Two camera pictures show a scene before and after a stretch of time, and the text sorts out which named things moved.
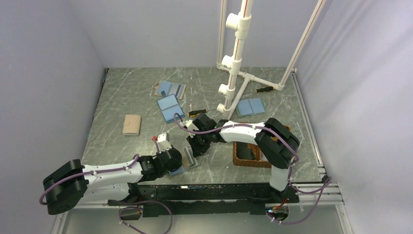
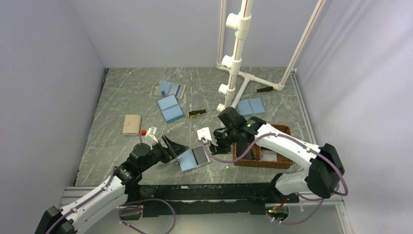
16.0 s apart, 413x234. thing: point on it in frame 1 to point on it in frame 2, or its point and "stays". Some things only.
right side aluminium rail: [322, 171] stays
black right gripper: [197, 149] to [217, 147]
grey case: [170, 88] stays
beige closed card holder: [132, 124] stays
